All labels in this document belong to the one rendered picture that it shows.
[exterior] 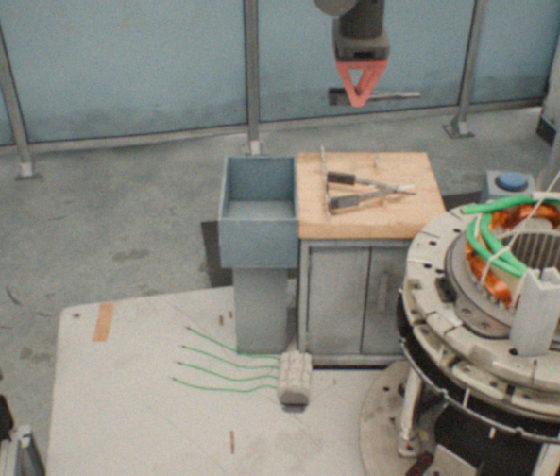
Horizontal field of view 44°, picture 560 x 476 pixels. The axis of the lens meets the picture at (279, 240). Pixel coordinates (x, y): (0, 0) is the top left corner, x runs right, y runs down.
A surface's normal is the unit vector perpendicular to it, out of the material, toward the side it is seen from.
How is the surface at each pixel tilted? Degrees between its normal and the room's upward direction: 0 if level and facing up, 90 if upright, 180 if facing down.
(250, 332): 90
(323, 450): 0
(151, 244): 0
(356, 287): 90
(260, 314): 90
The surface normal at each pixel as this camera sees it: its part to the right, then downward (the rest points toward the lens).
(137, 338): 0.00, -0.80
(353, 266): 0.00, 0.60
